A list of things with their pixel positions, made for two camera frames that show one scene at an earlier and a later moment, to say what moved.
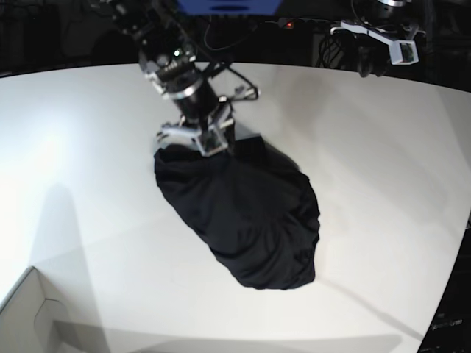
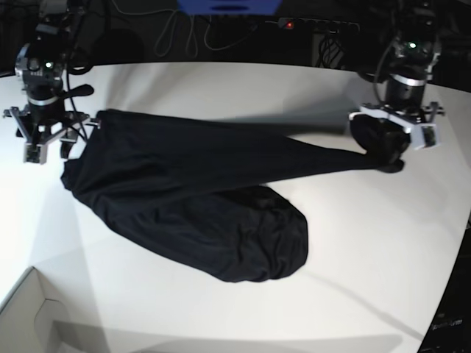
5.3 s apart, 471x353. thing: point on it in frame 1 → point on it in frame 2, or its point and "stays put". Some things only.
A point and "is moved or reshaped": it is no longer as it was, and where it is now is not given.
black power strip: (307, 23) stays put
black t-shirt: (255, 208) is moved or reshaped
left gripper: (208, 137) → (50, 123)
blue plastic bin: (229, 7) stays put
